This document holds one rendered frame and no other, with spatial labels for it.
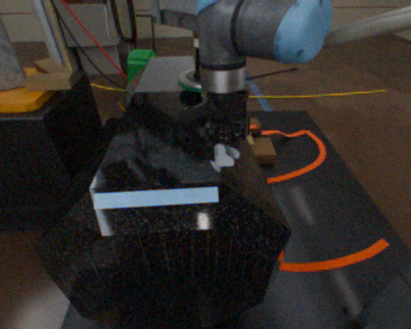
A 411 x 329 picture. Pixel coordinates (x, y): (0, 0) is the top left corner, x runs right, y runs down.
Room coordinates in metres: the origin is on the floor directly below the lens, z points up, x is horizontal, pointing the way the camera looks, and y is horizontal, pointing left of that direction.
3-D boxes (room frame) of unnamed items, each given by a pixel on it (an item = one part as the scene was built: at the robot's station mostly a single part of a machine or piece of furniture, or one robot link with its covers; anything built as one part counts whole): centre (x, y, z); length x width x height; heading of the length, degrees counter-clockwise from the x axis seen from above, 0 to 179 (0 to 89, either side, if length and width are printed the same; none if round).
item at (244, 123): (0.50, -0.04, 1.00); 0.09 x 0.08 x 0.12; 65
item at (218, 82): (0.51, -0.03, 1.08); 0.10 x 0.09 x 0.05; 155
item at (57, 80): (1.23, 0.78, 0.81); 0.20 x 0.10 x 0.05; 101
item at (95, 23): (4.16, 1.57, 0.43); 1.30 x 0.62 x 0.86; 6
